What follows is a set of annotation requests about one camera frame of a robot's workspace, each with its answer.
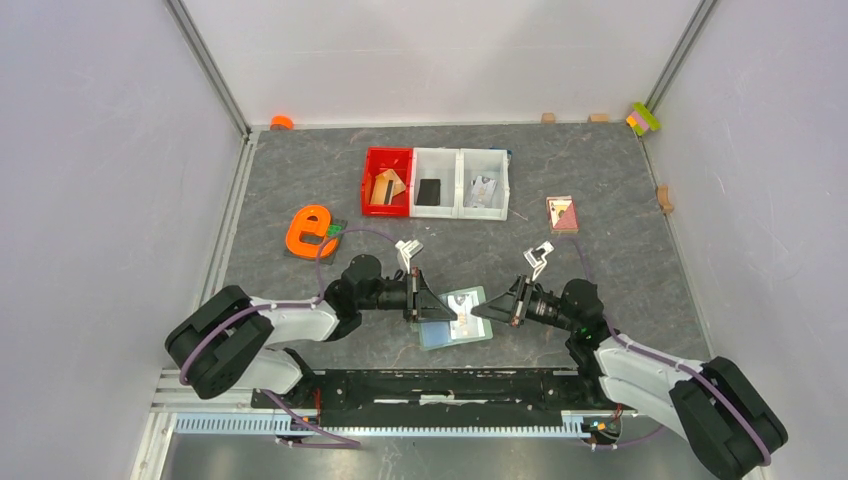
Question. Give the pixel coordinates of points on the wooden arch block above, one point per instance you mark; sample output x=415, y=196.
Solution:
x=664, y=200

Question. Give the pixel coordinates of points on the orange tape roll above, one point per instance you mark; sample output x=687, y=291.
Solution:
x=281, y=122

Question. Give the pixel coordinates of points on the red playing card box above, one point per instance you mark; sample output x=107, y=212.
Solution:
x=562, y=214

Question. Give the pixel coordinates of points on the wooden block left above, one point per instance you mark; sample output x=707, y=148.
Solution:
x=548, y=118

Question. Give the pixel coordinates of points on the silver credit card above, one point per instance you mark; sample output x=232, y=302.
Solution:
x=480, y=192
x=467, y=326

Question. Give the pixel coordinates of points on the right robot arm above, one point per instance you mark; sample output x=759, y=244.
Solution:
x=712, y=405

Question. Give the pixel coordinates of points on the green toy brick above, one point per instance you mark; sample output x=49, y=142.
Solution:
x=334, y=229

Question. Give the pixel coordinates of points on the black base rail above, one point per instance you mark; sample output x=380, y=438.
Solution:
x=549, y=388

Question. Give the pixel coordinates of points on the white bin left compartment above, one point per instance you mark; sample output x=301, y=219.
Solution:
x=441, y=163

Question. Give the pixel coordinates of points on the black card in bin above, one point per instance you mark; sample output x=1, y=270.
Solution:
x=429, y=192

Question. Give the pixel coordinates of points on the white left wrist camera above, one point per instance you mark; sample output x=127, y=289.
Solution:
x=406, y=251

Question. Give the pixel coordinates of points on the white bin compartment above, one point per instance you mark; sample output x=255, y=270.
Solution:
x=490, y=163
x=441, y=163

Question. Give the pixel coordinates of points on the orange curved toy track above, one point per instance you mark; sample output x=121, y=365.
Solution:
x=308, y=235

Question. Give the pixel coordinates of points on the multicolour toy brick stack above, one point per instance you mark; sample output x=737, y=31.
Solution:
x=641, y=120

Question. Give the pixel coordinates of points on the red plastic bin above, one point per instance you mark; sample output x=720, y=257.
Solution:
x=377, y=160

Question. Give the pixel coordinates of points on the gold credit card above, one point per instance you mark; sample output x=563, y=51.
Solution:
x=383, y=189
x=399, y=185

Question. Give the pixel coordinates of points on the white bin right compartment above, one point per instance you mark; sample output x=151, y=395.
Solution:
x=490, y=163

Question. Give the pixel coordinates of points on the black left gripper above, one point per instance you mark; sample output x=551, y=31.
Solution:
x=421, y=303

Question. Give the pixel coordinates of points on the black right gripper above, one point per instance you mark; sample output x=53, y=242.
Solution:
x=511, y=306

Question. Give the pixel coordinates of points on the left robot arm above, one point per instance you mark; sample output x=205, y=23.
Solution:
x=234, y=339

